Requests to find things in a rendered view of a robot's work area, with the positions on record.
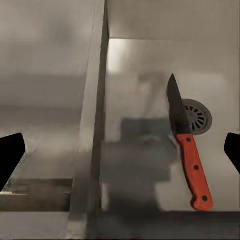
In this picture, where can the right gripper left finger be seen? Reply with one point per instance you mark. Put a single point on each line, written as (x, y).
(12, 149)

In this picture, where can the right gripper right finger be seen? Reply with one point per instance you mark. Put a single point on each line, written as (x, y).
(232, 149)

